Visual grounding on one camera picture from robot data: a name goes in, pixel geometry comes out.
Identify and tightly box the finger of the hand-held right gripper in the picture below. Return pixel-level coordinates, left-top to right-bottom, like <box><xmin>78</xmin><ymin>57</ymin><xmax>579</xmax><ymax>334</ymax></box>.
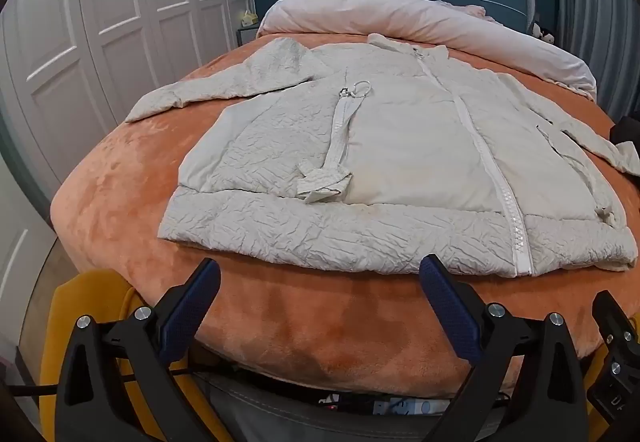
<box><xmin>591</xmin><ymin>291</ymin><xmax>640</xmax><ymax>360</ymax></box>

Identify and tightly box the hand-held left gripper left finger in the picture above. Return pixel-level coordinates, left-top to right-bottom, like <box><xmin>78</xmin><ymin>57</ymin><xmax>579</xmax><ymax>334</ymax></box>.
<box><xmin>54</xmin><ymin>258</ymin><xmax>222</xmax><ymax>442</ymax></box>

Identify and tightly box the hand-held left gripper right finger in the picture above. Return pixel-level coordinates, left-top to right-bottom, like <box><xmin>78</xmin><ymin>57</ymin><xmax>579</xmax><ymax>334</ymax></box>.
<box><xmin>419</xmin><ymin>254</ymin><xmax>589</xmax><ymax>442</ymax></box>

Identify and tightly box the white quilted zip jacket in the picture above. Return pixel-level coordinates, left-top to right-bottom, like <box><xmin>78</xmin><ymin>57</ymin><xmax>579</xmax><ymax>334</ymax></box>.
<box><xmin>124</xmin><ymin>33</ymin><xmax>639</xmax><ymax>279</ymax></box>

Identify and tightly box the orange plush blanket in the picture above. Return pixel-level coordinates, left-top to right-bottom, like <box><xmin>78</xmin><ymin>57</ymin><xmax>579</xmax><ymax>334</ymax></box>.
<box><xmin>49</xmin><ymin>35</ymin><xmax>632</xmax><ymax>395</ymax></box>

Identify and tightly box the yellow chair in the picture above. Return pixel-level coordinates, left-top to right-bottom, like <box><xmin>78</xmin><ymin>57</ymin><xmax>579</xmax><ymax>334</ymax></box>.
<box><xmin>38</xmin><ymin>269</ymin><xmax>221</xmax><ymax>442</ymax></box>

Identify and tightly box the dark cloth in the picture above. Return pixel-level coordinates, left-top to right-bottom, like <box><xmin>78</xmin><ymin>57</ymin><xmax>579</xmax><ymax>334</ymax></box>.
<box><xmin>609</xmin><ymin>114</ymin><xmax>640</xmax><ymax>145</ymax></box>

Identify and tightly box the bedside table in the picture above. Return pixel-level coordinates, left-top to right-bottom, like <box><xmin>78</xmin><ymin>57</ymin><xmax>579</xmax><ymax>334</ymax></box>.
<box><xmin>236</xmin><ymin>24</ymin><xmax>261</xmax><ymax>49</ymax></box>

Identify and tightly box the pink duvet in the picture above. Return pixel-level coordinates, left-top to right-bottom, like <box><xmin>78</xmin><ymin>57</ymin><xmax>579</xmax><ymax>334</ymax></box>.
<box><xmin>257</xmin><ymin>0</ymin><xmax>598</xmax><ymax>101</ymax></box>

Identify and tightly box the black and white plush toy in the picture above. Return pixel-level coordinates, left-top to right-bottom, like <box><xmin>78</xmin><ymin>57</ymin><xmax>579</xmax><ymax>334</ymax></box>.
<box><xmin>530</xmin><ymin>21</ymin><xmax>557</xmax><ymax>45</ymax></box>

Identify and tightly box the white panelled wardrobe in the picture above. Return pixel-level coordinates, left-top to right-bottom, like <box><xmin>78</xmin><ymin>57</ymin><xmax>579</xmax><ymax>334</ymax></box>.
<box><xmin>0</xmin><ymin>0</ymin><xmax>251</xmax><ymax>183</ymax></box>

